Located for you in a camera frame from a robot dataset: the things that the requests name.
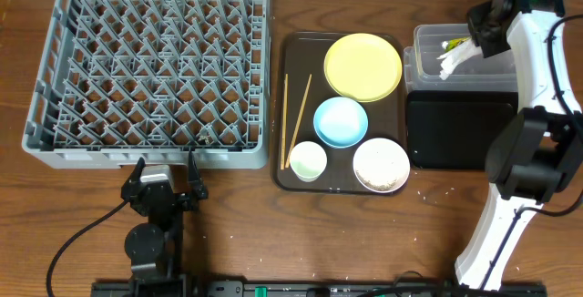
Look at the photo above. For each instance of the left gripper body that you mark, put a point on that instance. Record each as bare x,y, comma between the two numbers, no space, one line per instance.
163,199

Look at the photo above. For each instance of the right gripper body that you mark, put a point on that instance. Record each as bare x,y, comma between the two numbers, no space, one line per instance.
485,33

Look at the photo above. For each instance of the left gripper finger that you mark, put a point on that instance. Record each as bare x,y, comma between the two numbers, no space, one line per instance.
135,175
194,178

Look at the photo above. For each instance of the green snack wrapper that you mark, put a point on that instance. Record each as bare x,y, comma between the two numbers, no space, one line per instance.
449,45

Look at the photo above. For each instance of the white paper napkin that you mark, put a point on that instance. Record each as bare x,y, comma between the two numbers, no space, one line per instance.
452,59

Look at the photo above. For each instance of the white cup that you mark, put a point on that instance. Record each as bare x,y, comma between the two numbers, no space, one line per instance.
308,160

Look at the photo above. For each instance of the light blue bowl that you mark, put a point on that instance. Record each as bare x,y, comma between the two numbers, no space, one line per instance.
340,122

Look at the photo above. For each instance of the white bowl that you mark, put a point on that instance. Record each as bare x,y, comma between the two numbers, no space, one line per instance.
381,165

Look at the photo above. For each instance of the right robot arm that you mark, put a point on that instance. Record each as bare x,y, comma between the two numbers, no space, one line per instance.
540,150

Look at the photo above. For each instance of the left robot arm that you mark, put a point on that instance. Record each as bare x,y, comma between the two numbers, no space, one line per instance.
155,247

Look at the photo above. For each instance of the grey dishwasher rack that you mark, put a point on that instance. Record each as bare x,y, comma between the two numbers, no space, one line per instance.
166,81

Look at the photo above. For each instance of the black waste tray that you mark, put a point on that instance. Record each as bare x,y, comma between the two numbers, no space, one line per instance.
454,129

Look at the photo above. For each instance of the clear plastic bin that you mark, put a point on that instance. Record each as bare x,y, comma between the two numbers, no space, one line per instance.
422,66

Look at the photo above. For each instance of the left wooden chopstick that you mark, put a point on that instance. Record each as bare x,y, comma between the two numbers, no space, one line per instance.
284,108

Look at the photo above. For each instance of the wooden chopstick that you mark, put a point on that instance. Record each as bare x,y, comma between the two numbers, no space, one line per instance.
284,108
298,121

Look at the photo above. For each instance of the yellow plate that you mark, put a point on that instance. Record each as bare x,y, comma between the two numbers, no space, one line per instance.
363,67

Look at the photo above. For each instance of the dark brown serving tray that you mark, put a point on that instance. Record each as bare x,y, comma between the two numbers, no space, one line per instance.
308,109

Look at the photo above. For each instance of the right wooden chopstick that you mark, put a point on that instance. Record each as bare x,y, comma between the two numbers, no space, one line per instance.
298,121

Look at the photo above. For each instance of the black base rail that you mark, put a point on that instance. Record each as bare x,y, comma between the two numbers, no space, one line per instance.
241,289

